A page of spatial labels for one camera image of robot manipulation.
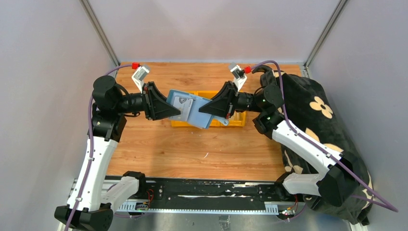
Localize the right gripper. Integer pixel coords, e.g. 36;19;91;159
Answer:
199;81;265;119

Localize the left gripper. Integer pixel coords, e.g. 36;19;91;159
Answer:
115;81;181;120

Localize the white silver credit card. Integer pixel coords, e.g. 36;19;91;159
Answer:
172;96;194;121

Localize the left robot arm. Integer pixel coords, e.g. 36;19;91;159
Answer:
54;75;180;231

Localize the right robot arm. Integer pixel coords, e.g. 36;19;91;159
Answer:
199;81;360;207

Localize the middle yellow bin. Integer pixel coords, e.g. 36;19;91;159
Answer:
197;90;221;127

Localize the right yellow bin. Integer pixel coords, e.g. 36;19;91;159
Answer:
220;112;247;127

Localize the black floral plush blanket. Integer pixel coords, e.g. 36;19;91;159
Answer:
252;65;374;227

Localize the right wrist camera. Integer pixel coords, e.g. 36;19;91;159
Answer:
228;63;247;91

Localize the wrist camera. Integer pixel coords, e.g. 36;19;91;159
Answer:
228;63;247;91
131;65;150;93

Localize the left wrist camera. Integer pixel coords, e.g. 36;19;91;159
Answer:
131;65;150;93

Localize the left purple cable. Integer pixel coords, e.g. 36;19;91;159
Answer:
64;63;141;231

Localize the purple cable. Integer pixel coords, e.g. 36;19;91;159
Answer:
243;60;399;213
64;63;141;231

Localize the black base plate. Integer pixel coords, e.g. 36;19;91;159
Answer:
116;178;307;212

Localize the aluminium frame rail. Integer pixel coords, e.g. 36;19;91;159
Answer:
54;176;311;231

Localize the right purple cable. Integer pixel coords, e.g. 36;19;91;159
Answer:
243;60;399;213

